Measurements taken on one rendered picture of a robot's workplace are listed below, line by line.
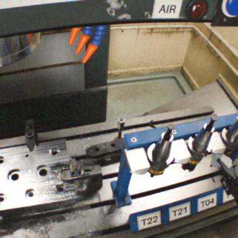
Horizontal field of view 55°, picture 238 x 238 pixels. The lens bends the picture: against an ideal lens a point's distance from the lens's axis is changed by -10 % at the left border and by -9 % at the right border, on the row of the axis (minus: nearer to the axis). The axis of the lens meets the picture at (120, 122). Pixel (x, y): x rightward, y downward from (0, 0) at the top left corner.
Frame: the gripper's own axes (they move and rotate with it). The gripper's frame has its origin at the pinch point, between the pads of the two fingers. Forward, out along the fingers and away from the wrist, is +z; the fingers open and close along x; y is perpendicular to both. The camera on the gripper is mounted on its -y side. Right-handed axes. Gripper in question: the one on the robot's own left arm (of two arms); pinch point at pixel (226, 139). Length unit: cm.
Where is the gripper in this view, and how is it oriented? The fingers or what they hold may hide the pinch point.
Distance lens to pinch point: 72.0
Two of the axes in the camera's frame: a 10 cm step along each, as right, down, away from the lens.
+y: -0.8, 6.0, 7.9
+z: -2.7, -7.8, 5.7
